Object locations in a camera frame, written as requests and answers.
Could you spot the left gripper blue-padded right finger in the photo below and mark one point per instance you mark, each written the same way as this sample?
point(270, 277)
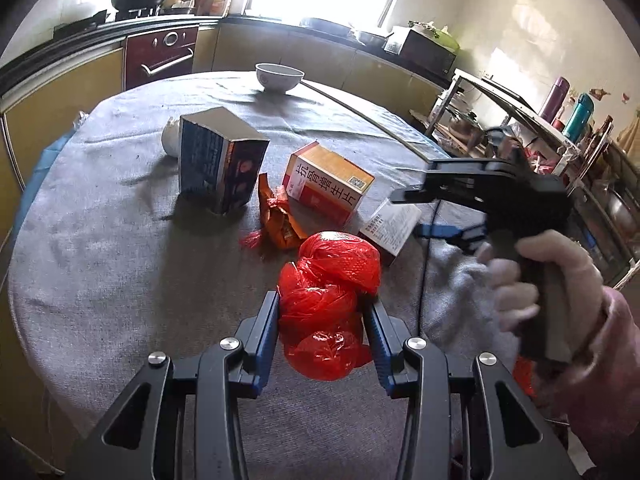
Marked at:
point(503, 435)

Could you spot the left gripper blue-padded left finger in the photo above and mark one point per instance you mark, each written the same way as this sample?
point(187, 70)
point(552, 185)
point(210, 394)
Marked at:
point(140, 435)

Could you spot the white medicine box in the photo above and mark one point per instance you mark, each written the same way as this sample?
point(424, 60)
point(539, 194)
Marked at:
point(389, 228)

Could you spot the red plastic bag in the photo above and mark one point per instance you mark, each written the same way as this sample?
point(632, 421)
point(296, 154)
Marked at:
point(320, 324)

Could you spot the red orange medicine box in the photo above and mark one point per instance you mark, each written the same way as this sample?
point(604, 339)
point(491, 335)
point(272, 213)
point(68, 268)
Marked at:
point(326, 182)

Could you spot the orange snack wrapper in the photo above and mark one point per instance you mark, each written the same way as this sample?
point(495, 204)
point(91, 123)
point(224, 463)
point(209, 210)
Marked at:
point(276, 218)

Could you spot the dark blue tall box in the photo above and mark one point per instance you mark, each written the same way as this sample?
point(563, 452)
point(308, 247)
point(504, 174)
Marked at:
point(219, 159)

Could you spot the pink sleeved right forearm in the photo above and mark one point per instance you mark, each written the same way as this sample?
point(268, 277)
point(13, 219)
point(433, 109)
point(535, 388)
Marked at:
point(599, 392)

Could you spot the metal kitchen storage rack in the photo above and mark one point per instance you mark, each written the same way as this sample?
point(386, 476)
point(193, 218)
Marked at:
point(473, 114)

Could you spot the yellow kitchen cabinets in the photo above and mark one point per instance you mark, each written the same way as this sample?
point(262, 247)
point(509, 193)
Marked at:
point(43, 89)

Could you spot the right hand in pale glove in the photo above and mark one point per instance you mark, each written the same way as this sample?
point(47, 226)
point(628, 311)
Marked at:
point(518, 299)

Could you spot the red plastic mesh basket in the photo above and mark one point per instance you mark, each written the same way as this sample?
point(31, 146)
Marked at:
point(523, 373)

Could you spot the purple thermos bottle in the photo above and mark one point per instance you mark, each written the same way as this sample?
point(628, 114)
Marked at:
point(554, 100)

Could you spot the teal thermos bottle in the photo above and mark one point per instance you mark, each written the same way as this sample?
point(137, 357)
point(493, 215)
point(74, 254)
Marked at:
point(582, 111)

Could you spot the black microwave oven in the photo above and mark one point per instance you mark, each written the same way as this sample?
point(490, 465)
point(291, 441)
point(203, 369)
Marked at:
point(418, 49)

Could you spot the grey tablecloth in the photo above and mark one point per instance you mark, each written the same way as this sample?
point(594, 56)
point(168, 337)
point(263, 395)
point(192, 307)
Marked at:
point(111, 264)

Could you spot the white ceramic bowl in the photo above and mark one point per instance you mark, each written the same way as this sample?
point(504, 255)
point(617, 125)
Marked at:
point(278, 78)

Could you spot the dark red built-in oven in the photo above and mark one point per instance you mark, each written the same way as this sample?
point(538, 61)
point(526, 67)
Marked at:
point(159, 55)

